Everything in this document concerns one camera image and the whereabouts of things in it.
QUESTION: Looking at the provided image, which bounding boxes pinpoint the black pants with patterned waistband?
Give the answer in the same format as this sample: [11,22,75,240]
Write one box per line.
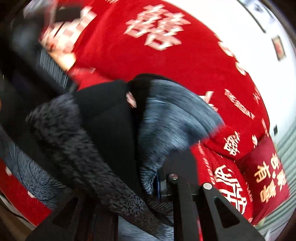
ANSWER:
[1,74,224,240]

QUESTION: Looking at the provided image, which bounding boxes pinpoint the dark red pillow gold characters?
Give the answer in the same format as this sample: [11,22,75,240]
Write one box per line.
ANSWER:
[236,136,290,225]

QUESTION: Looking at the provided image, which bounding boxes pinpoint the red bedspread with white characters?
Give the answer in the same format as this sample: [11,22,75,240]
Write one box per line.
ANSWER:
[0,0,271,227]

